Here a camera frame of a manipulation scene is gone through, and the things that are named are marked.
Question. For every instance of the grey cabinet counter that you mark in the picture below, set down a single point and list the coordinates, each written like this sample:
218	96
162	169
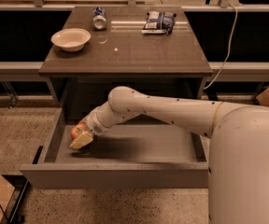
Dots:
162	65

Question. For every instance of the white ceramic bowl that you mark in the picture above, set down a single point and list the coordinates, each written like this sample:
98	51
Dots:
71	39

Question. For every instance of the black metal floor frame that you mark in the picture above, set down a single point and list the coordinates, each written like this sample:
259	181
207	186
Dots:
22	185

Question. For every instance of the red apple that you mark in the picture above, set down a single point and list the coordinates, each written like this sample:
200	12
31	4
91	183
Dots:
78	130

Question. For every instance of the blue white chip bag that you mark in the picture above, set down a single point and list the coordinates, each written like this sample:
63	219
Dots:
159	23

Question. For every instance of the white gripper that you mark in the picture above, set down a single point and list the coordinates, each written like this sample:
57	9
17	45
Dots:
93	125

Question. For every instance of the blue soda can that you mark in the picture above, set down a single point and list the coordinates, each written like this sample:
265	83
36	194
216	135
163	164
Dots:
99	18

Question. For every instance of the open grey top drawer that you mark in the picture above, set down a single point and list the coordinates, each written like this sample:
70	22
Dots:
142	154

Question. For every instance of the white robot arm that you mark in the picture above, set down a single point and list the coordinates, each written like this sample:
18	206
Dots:
238	166

